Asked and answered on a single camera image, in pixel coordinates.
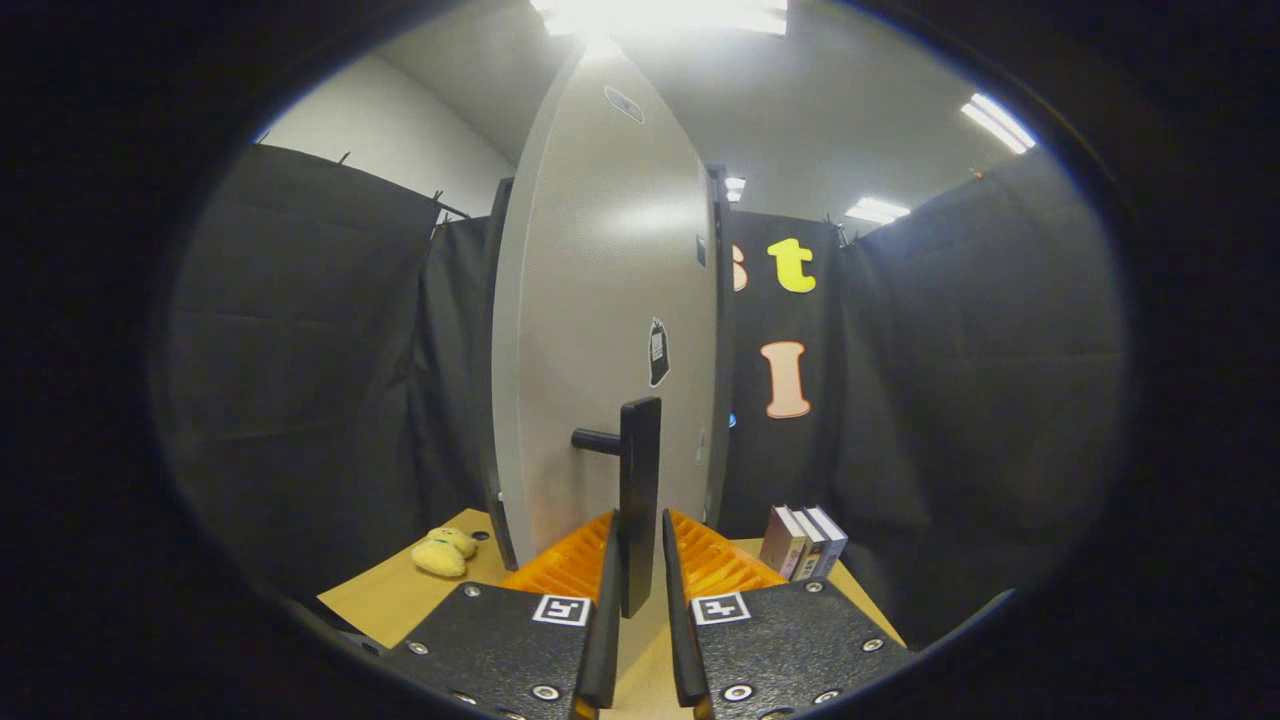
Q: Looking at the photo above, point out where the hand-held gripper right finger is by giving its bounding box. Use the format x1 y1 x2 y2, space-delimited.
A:
660 508 913 720

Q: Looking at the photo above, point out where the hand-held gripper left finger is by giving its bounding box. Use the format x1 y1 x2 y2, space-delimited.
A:
383 508 623 720

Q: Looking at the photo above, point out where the black door handle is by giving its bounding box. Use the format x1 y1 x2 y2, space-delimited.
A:
572 397 662 619

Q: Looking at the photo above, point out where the light grey cabinet door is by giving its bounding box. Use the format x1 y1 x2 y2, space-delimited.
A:
490 40 721 571

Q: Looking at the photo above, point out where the white spine book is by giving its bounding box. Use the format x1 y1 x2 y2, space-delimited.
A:
788 506 829 582

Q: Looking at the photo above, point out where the dark red book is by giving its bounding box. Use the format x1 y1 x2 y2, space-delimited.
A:
760 506 807 579

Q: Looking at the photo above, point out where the yellow plush toy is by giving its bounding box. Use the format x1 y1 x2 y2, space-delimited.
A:
412 527 479 578

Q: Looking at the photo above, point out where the dark grey cabinet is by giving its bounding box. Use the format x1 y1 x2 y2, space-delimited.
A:
478 165 738 573

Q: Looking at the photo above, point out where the black backdrop cloth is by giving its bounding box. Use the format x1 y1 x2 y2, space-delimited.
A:
150 143 1131 651

